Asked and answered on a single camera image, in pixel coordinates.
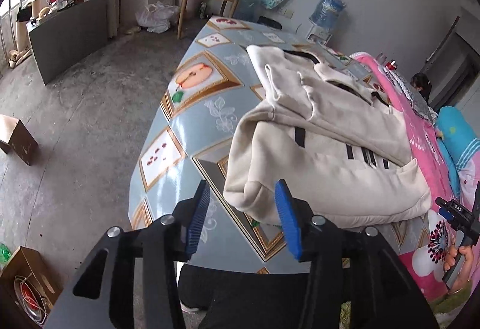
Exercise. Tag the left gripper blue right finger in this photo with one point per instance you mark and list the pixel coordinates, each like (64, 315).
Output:
(348, 266)

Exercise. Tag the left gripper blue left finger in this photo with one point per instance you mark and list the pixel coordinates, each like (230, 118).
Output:
(100, 295)

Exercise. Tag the beige zip hoodie jacket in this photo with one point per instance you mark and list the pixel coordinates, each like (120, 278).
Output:
(335, 143)

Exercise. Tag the pink floral blanket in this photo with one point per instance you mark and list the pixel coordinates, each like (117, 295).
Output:
(426, 262)

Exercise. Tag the cyan pillow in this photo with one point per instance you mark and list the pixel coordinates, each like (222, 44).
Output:
(459, 146)

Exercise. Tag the green plastic bottle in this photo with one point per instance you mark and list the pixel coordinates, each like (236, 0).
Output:
(5, 254)

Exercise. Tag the person with dark hair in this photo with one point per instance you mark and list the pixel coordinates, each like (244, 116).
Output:
(423, 85)

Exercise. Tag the brown cardboard box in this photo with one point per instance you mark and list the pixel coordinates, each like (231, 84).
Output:
(15, 137)

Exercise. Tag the white water dispenser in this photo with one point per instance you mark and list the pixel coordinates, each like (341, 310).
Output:
(318, 35)

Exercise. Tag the patterned blue bed sheet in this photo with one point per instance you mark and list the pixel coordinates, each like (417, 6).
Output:
(211, 89)

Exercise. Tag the blue water jug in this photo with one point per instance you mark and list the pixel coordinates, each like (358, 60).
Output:
(327, 13)

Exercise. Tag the white plastic bag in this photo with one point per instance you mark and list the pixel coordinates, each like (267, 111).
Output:
(158, 17)

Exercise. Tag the open box with wires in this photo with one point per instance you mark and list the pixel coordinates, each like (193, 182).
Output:
(29, 290)

